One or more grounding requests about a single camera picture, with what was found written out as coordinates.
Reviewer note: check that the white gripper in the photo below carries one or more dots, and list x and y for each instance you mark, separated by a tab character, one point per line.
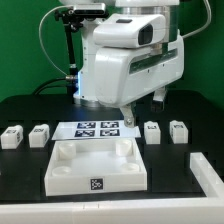
125	75

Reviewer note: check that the white square tabletop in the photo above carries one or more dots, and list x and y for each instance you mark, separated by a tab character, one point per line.
95	166

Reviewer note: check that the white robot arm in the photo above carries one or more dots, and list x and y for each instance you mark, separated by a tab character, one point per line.
130	48

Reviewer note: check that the white sheet with markers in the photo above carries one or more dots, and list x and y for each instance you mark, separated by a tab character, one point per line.
94	130

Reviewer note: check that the black camera stand pole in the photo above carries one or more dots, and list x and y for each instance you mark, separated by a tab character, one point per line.
73	70

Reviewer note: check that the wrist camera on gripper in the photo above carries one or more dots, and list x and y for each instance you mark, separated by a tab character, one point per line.
130	31

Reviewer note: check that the white obstacle wall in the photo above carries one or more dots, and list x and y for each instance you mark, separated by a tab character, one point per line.
208	209

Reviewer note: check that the black camera on stand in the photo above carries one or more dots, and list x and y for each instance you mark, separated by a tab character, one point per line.
93	10

